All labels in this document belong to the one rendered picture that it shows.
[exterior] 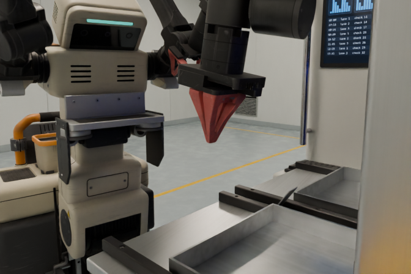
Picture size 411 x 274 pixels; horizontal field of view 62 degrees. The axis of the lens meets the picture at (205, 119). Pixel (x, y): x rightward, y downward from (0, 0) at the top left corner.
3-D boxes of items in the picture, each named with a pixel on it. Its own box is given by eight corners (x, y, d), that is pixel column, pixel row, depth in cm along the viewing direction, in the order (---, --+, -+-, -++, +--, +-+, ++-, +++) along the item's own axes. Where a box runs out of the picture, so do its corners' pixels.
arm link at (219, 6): (225, -20, 45) (202, -29, 41) (274, -18, 42) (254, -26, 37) (218, 33, 47) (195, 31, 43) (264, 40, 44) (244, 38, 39)
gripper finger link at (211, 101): (207, 152, 43) (217, 79, 41) (169, 135, 48) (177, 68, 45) (239, 143, 48) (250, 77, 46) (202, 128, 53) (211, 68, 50)
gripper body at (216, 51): (234, 94, 40) (244, 29, 38) (175, 77, 46) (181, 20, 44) (265, 91, 44) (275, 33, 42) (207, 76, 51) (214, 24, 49)
